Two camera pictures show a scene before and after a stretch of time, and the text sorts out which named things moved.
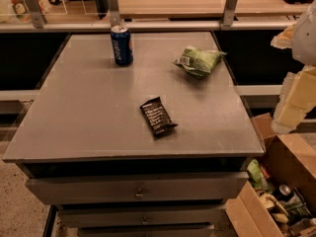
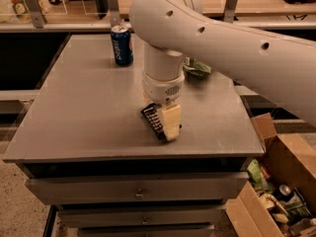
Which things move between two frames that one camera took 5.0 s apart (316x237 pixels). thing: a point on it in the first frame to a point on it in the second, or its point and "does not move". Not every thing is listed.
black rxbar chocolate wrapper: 158,118 does not move
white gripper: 305,40 to 162,90
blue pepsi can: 122,44 does not move
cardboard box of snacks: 279,198 does not move
